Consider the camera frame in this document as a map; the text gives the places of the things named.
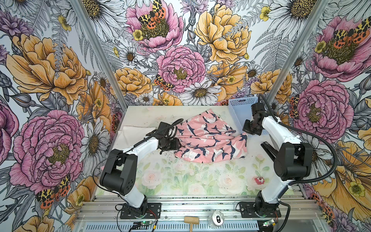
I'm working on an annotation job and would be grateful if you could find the blue plastic laundry basket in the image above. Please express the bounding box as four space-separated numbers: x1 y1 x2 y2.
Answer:
228 96 259 133

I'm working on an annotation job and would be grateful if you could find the pink patterned garment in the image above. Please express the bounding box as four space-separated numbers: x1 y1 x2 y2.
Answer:
175 109 247 163

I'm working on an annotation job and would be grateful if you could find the white printed t-shirt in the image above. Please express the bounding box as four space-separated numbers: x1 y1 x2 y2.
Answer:
112 126 155 150

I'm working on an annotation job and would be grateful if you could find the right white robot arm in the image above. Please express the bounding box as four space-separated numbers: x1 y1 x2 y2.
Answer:
243 102 313 217

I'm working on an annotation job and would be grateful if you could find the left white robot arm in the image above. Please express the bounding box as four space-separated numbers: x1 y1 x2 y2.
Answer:
100 119 184 215

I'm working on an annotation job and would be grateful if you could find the black clip on table edge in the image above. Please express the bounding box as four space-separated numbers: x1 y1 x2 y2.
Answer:
261 142 278 162

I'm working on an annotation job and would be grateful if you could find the wooden mallet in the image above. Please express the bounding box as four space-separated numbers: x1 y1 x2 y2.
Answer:
184 216 200 232

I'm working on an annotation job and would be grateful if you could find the left green circuit board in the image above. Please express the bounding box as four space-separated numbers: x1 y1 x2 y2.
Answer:
131 221 157 230

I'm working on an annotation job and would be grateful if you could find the green circuit board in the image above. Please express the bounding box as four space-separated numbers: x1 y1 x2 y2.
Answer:
262 219 276 227
131 221 157 230

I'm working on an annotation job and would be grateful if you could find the right green circuit board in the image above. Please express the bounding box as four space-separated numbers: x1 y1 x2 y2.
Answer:
262 219 276 227

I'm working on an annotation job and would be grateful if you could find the right black corrugated cable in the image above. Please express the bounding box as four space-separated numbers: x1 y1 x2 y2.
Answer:
257 93 339 232

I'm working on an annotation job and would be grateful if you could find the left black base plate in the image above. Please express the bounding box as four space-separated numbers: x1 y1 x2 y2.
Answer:
119 203 162 219

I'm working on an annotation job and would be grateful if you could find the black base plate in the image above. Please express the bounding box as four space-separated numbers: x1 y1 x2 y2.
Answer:
235 202 282 218
119 203 162 219

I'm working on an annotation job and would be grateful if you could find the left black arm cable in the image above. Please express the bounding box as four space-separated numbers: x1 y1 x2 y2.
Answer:
92 118 185 232

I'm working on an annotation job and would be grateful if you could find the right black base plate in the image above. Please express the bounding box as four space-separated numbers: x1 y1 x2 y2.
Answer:
235 202 282 218

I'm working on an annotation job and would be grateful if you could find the aluminium front rail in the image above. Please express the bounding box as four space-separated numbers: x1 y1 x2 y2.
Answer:
76 195 324 222

